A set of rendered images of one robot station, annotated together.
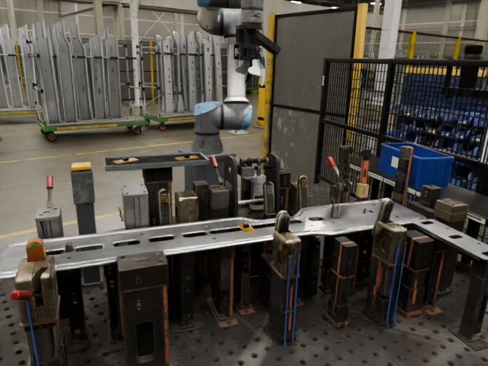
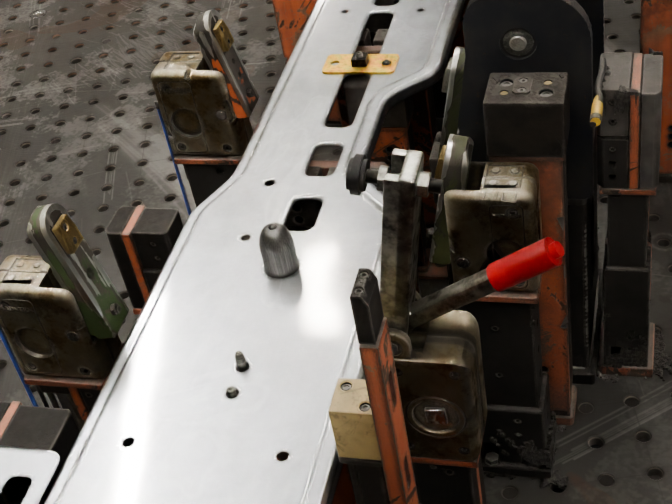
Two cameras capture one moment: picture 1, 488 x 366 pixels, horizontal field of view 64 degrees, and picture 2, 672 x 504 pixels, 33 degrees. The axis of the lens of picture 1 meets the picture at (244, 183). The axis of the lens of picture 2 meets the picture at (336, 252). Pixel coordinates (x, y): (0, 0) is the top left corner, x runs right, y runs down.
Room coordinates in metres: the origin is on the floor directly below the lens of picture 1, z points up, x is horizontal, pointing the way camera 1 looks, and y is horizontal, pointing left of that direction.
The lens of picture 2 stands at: (1.89, -0.89, 1.68)
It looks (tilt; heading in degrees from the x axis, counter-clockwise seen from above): 40 degrees down; 132
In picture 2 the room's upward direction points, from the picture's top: 11 degrees counter-clockwise
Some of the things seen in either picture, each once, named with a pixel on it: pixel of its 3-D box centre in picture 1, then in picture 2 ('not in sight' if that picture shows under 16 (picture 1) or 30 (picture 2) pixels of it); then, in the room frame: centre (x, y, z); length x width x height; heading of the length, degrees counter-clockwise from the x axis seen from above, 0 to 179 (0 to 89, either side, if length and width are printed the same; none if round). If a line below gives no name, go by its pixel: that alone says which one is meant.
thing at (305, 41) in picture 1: (306, 115); not in sight; (4.08, -0.62, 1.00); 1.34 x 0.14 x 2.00; 37
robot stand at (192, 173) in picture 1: (206, 190); not in sight; (1.84, 0.18, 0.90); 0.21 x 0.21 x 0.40; 37
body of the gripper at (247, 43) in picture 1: (249, 43); not in sight; (1.45, 0.00, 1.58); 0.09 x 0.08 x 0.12; 112
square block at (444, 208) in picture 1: (443, 247); not in sight; (1.33, -0.75, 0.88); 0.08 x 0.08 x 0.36; 21
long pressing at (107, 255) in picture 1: (240, 230); (358, 58); (1.17, 0.01, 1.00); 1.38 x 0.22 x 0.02; 111
